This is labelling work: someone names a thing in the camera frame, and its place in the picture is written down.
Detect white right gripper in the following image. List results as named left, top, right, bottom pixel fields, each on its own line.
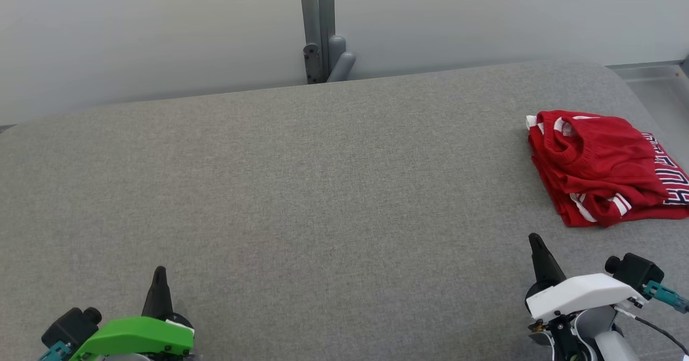
left=525, top=233, right=646, bottom=323

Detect grey metal frame post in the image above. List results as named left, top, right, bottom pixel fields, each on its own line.
left=299, top=0, right=357, bottom=84

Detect red shorts white stripes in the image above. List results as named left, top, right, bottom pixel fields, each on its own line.
left=526, top=110, right=671, bottom=203

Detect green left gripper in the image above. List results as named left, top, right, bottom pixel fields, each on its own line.
left=70, top=266, right=195, bottom=361

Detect left cable with teal connector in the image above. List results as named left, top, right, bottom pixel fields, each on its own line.
left=38, top=341, right=73, bottom=361

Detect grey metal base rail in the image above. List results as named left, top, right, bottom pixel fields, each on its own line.
left=607, top=57, right=689, bottom=82

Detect right cable with teal connector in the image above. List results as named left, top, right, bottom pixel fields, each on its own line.
left=614, top=280, right=689, bottom=356

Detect red lettered basketball jersey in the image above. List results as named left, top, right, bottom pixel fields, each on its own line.
left=530, top=127, right=689, bottom=228

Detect cable with teal connector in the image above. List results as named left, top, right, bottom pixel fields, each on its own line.
left=614, top=280, right=689, bottom=356
left=38, top=341, right=73, bottom=361

